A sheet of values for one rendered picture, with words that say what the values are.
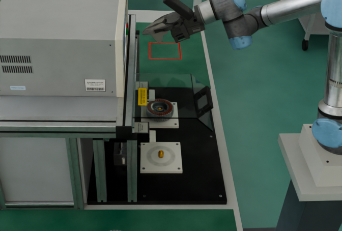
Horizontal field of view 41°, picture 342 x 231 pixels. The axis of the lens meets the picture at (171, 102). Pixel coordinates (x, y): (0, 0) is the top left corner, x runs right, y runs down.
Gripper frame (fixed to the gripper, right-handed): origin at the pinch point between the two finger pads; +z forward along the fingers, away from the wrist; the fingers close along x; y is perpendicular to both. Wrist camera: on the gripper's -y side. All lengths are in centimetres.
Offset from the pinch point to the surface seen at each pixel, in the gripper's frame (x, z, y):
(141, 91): -18.8, 5.9, 10.8
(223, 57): 169, -8, 134
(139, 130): -21.9, 12.7, 23.6
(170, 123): -2.5, 7.5, 41.3
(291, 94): 122, -47, 153
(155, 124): -2.8, 12.8, 38.8
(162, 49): 59, 10, 44
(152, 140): -22.9, 10.0, 29.2
